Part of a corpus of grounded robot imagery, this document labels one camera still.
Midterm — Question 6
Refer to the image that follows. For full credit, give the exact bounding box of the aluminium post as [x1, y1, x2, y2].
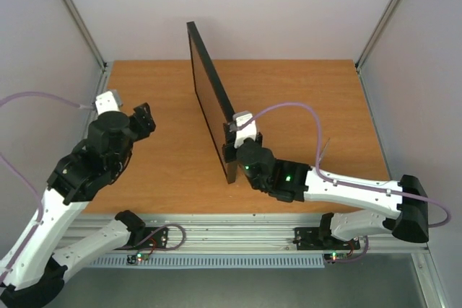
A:
[62, 0, 108, 71]
[355, 0, 402, 74]

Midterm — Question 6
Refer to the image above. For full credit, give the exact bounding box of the small circuit board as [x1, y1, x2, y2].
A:
[126, 252, 150, 265]
[323, 252, 352, 263]

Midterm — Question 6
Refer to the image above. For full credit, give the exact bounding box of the left small circuit board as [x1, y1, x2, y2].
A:
[126, 252, 150, 265]

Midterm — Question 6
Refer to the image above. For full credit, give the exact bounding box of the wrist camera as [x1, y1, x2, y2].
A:
[95, 89, 123, 115]
[230, 111, 258, 149]

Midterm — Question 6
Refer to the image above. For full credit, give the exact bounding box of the black picture frame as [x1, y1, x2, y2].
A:
[186, 21, 237, 184]

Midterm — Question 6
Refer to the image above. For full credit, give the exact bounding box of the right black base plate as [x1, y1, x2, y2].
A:
[292, 227, 360, 251]

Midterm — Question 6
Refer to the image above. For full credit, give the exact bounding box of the right small circuit board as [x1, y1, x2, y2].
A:
[323, 252, 352, 263]

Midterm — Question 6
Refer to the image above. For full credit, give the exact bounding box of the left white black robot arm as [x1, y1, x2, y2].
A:
[1, 103, 155, 307]

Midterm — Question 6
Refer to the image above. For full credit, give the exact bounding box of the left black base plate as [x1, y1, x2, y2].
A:
[118, 226, 169, 250]

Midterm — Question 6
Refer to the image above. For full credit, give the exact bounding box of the grey slotted cable duct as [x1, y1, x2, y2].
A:
[90, 253, 324, 270]

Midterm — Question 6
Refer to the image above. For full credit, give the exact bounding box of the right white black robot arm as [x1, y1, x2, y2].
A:
[222, 121, 429, 248]

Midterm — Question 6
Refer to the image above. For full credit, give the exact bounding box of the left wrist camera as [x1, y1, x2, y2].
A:
[95, 89, 123, 115]

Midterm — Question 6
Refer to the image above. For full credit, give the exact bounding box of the clear handled screwdriver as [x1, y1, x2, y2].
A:
[318, 138, 331, 164]

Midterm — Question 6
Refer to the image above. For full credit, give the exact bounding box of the left aluminium post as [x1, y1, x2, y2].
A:
[62, 0, 108, 71]

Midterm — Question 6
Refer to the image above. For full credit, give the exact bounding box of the right aluminium post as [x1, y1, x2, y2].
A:
[355, 0, 402, 74]

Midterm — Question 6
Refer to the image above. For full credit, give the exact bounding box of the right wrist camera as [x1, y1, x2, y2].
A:
[230, 111, 258, 149]

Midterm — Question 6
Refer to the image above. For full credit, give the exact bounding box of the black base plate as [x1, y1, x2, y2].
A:
[292, 227, 360, 251]
[118, 226, 169, 250]

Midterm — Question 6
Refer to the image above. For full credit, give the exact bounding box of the aluminium front rail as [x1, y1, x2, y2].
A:
[57, 213, 430, 255]

